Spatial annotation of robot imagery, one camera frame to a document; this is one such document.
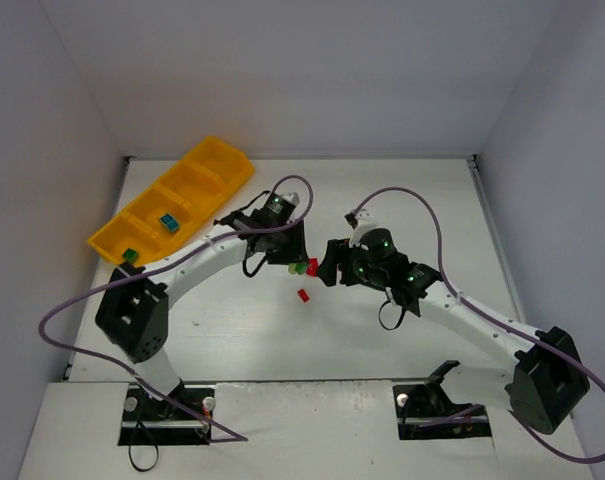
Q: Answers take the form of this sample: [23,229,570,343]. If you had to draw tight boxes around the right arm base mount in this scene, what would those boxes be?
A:
[392,360,492,441]

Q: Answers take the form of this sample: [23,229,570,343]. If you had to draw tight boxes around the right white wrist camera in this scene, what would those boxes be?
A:
[345,209,378,248]

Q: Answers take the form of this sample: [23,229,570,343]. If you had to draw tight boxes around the green lego in bin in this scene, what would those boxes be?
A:
[122,248,139,264]

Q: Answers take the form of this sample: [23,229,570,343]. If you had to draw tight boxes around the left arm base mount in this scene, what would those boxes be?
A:
[118,385,211,447]

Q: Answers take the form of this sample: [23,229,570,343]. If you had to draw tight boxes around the small red lego brick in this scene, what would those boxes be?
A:
[297,289,310,303]

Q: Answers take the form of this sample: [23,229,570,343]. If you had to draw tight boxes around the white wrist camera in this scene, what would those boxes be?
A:
[275,192,300,214]
[345,209,378,248]

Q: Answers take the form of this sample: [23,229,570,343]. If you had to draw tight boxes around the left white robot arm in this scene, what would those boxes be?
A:
[95,193,308,399]

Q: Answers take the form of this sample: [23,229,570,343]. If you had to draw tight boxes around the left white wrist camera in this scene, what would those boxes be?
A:
[275,192,300,214]

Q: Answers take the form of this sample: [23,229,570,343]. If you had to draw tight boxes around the light blue lego brick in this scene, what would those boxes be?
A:
[159,213,180,234]

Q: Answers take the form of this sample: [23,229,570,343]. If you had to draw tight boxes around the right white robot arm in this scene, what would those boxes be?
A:
[317,228,590,435]

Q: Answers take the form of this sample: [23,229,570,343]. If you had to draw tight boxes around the red arch lego piece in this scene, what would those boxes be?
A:
[306,257,319,277]

